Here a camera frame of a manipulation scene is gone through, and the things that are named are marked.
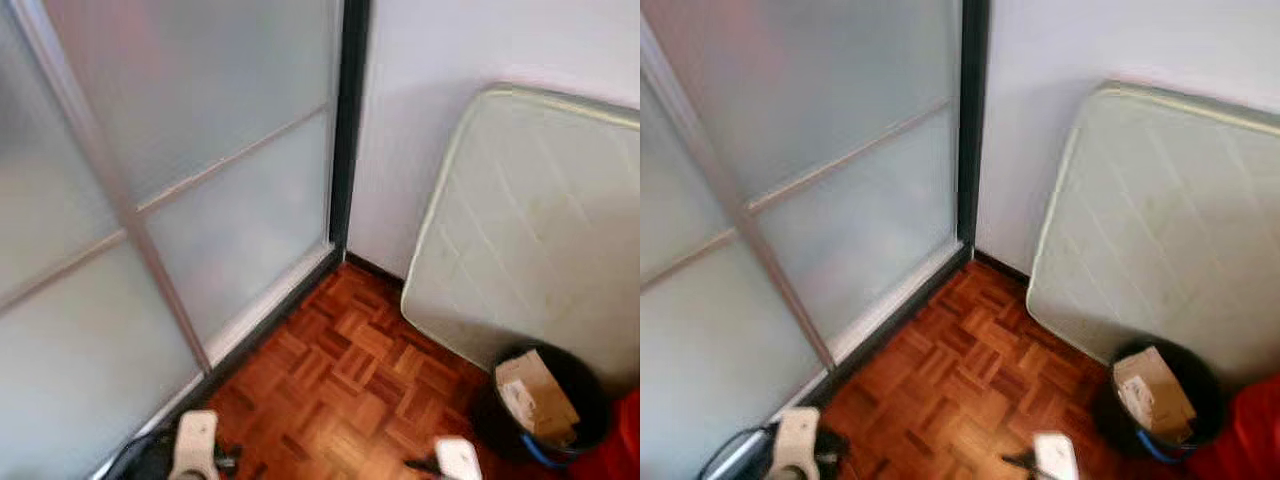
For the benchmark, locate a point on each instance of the red folded mattress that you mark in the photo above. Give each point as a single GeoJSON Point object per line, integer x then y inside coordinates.
{"type": "Point", "coordinates": [1245, 435]}
{"type": "Point", "coordinates": [612, 445]}

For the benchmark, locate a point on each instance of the brown cardboard box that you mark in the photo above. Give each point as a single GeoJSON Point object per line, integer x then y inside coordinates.
{"type": "Point", "coordinates": [1155, 395]}
{"type": "Point", "coordinates": [540, 400]}

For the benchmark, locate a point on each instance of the frosted glass sliding door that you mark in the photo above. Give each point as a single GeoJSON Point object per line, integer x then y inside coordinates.
{"type": "Point", "coordinates": [220, 120]}
{"type": "Point", "coordinates": [60, 340]}
{"type": "Point", "coordinates": [850, 120]}
{"type": "Point", "coordinates": [700, 340]}

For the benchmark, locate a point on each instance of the black round waste bin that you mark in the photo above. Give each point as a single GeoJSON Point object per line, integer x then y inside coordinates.
{"type": "Point", "coordinates": [1108, 410]}
{"type": "Point", "coordinates": [492, 420]}

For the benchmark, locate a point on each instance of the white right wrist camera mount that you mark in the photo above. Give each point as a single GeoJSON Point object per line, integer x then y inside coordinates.
{"type": "Point", "coordinates": [1056, 457]}
{"type": "Point", "coordinates": [459, 460]}

